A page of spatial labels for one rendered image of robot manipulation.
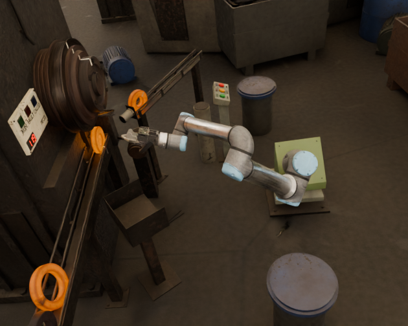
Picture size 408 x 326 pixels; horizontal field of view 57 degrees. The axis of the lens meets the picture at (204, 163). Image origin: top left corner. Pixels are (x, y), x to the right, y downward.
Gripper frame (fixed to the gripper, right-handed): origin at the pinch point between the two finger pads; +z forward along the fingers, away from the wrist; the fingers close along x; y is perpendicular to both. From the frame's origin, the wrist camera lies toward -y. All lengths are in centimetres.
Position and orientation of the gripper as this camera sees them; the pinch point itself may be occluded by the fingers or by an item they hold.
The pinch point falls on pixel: (123, 137)
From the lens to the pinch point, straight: 224.4
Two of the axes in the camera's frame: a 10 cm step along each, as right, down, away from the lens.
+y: 2.0, -7.4, -6.4
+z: -9.8, -1.4, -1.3
